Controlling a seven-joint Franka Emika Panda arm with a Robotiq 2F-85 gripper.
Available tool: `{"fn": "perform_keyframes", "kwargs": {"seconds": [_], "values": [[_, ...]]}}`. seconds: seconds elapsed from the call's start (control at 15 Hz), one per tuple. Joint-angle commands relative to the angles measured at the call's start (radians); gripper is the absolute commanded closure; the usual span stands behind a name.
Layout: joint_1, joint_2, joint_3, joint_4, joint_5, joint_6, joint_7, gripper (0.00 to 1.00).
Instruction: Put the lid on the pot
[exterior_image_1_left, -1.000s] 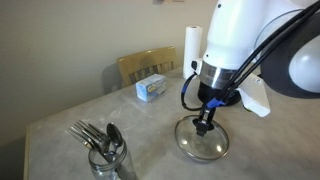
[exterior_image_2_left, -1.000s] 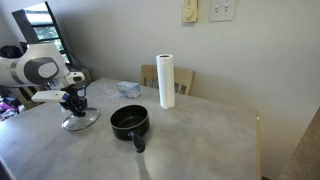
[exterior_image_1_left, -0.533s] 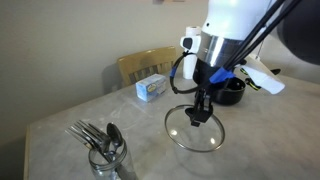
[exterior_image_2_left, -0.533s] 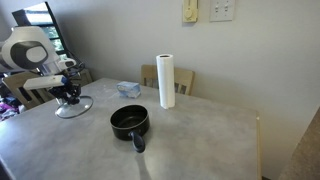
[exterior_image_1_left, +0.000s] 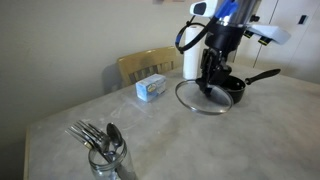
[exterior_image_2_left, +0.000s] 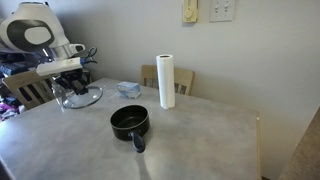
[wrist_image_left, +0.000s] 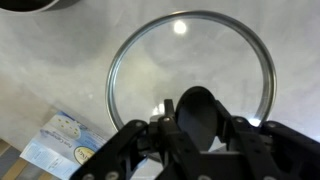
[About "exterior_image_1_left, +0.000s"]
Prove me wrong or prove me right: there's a blue and white carton box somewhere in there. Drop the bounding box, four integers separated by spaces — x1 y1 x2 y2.
135 73 167 103

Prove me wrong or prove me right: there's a white paper towel roll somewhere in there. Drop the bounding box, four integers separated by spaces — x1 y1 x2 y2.
182 25 203 80

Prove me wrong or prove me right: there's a metal fork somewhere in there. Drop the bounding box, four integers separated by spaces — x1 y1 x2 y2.
64 127 101 153
78 120 110 148
71 123 108 153

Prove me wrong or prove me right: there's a metal spoon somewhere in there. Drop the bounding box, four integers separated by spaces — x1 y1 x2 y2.
105 122 124 158

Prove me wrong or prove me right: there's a small black wall plate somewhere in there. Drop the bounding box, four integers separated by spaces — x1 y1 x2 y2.
297 14 308 25

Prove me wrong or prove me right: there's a clear glass jar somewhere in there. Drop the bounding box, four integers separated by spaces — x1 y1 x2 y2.
87 139 138 180

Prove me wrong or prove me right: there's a black cable with blue tape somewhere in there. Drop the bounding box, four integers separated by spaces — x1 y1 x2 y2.
175 21 210 55

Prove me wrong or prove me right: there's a black saucepan with long handle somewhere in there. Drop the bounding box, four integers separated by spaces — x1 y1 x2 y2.
221 68 282 105

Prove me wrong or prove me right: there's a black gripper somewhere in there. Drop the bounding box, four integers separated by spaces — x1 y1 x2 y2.
195 20 245 98

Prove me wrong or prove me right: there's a glass lid with black knob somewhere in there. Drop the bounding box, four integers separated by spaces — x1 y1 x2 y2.
175 79 235 116

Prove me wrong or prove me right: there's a wooden chair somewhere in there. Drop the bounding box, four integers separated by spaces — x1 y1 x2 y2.
116 45 178 89

